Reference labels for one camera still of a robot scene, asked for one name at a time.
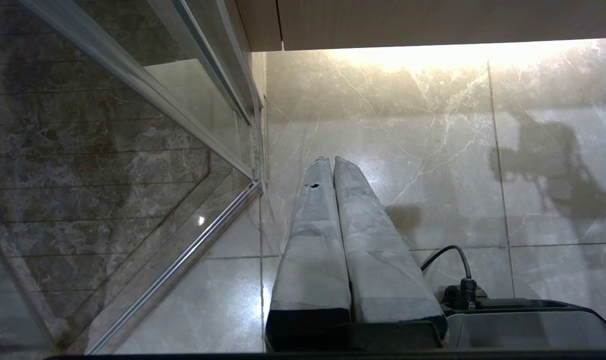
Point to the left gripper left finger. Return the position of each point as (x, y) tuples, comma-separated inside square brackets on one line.
[(313, 260)]

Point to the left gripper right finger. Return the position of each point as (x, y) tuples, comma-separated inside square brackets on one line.
[(378, 260)]

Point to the wooden drawer with cutout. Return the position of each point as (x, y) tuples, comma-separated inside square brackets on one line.
[(433, 22)]

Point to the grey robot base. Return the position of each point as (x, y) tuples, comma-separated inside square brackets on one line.
[(533, 327)]

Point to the framed glass shower door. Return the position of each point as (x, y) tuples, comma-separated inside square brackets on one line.
[(107, 175)]

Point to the wooden vanity cabinet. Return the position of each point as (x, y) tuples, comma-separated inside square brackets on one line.
[(257, 25)]

